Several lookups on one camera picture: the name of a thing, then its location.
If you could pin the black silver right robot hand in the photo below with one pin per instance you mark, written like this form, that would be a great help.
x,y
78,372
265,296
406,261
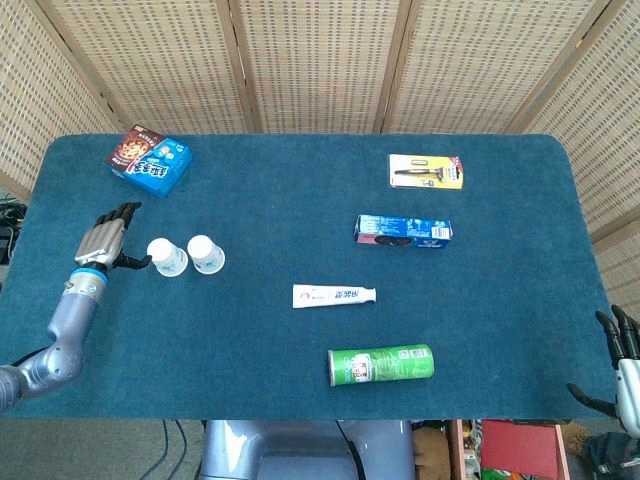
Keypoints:
x,y
627,370

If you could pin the white flower paper cup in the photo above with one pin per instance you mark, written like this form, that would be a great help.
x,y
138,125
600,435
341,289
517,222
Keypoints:
x,y
205,252
166,256

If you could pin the green chips can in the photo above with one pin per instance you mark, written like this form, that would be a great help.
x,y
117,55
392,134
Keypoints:
x,y
385,364

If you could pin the white toothpaste tube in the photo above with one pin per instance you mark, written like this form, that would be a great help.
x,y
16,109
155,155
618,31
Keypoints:
x,y
330,295

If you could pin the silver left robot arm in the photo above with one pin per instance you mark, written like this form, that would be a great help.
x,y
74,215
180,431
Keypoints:
x,y
70,325

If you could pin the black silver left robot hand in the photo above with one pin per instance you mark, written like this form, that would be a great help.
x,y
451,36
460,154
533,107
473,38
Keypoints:
x,y
100,240

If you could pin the blue brown snack box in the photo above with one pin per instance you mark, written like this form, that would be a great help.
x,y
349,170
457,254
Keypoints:
x,y
150,162

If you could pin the wooden woven folding screen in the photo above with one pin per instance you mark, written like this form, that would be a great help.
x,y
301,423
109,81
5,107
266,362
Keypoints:
x,y
320,65

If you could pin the blue cookie box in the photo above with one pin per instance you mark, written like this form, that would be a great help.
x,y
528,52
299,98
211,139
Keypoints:
x,y
402,230

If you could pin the brown paper bag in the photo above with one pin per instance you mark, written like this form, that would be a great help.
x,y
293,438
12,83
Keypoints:
x,y
431,452

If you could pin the red box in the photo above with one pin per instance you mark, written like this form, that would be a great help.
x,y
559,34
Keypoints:
x,y
520,447

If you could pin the yellow razor blister pack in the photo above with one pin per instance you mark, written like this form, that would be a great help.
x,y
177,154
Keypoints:
x,y
425,171

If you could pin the silver robot torso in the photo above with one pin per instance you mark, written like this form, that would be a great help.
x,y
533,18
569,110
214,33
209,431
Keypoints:
x,y
300,450

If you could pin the blue carpet table cover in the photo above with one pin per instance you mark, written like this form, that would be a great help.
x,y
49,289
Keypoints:
x,y
275,200

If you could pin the black bag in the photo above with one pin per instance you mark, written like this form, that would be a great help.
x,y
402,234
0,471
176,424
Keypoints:
x,y
615,457

